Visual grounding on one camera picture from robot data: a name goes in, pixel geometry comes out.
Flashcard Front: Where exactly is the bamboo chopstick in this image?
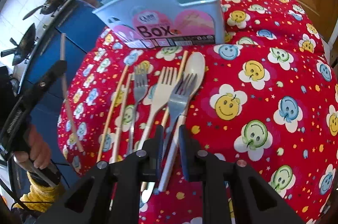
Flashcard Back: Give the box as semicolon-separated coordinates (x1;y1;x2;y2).
60;33;85;153
140;49;189;193
96;65;129;163

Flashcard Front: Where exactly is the white chopstick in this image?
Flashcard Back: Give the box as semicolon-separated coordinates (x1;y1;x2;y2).
109;73;132;164

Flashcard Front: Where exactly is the grey steel fork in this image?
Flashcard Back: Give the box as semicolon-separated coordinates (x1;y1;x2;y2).
163;73;197;156

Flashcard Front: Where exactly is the cream plastic fork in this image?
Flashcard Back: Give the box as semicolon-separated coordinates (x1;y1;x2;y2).
137;67;178;151

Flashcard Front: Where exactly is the cream plastic spoon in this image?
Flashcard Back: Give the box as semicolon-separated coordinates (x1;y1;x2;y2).
158;52;205;192

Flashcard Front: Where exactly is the yellow sleeve forearm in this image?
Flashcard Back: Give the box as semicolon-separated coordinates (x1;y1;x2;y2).
19;172;65;213

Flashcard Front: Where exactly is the person's left hand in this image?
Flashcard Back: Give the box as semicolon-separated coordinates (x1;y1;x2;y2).
14;125;51;170

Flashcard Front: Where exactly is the black wok at left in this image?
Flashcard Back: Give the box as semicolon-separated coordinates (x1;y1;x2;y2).
1;23;35;66

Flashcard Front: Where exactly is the red smiley flower tablecloth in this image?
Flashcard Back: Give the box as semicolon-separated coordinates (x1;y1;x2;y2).
56;0;338;224

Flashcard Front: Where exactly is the light blue utensil holder box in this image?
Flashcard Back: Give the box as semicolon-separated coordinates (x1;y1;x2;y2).
93;0;225;49

